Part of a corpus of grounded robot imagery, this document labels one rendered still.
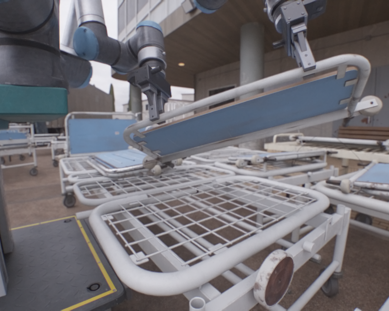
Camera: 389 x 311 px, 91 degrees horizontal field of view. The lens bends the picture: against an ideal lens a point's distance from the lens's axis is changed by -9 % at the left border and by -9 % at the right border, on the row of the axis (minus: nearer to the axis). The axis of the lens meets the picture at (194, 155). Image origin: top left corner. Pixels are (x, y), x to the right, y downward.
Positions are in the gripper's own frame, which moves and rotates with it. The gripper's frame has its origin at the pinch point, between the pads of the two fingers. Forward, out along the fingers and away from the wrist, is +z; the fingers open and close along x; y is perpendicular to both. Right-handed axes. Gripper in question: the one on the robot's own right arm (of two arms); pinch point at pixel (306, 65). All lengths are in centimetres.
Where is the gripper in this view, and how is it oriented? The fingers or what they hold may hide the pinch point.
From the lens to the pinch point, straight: 57.7
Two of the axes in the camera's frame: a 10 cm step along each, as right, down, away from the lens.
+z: 1.4, 9.6, -2.4
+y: -9.0, 2.2, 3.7
